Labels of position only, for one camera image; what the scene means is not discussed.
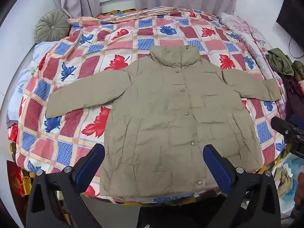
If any dark maroon cloth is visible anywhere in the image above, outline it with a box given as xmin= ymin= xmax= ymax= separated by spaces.
xmin=278 ymin=72 xmax=304 ymax=124

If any light blue floral pillow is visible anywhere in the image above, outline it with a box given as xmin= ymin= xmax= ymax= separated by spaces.
xmin=7 ymin=41 xmax=60 ymax=124

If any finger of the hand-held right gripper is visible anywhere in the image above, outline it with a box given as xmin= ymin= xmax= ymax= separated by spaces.
xmin=271 ymin=117 xmax=304 ymax=157

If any small red packet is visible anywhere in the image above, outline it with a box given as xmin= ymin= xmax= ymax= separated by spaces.
xmin=8 ymin=125 xmax=19 ymax=143

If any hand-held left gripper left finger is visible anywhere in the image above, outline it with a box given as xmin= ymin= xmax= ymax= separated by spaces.
xmin=26 ymin=144 xmax=105 ymax=228

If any printed shopping bag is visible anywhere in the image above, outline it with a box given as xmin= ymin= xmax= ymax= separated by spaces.
xmin=273 ymin=154 xmax=304 ymax=209

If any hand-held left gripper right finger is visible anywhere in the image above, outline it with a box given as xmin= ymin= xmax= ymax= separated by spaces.
xmin=202 ymin=144 xmax=281 ymax=228

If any striped cloth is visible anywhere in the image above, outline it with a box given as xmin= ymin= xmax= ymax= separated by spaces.
xmin=114 ymin=7 xmax=181 ymax=21

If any khaki puffer jacket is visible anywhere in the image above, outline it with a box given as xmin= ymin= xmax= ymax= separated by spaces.
xmin=45 ymin=45 xmax=282 ymax=201

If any round green pleated cushion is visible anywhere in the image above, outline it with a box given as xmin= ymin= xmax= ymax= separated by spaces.
xmin=34 ymin=9 xmax=72 ymax=44

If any pink floral blanket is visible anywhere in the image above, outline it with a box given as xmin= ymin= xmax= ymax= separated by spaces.
xmin=218 ymin=12 xmax=289 ymax=121

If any leaf print checkered quilt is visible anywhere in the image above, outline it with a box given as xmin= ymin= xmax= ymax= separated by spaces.
xmin=14 ymin=6 xmax=289 ymax=206

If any red gift bag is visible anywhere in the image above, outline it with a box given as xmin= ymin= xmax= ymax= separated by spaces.
xmin=7 ymin=160 xmax=36 ymax=197

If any black monitor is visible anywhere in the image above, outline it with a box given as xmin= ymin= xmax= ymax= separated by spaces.
xmin=277 ymin=0 xmax=304 ymax=38

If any black cable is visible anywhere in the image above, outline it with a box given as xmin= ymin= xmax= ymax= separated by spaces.
xmin=288 ymin=37 xmax=304 ymax=59

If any olive green cloth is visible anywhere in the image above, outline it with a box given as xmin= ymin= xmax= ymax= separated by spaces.
xmin=265 ymin=48 xmax=294 ymax=76

